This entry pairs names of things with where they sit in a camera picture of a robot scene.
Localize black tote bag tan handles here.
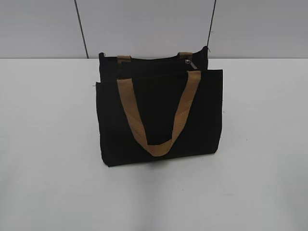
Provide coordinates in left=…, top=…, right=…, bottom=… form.
left=95, top=47, right=223, bottom=167

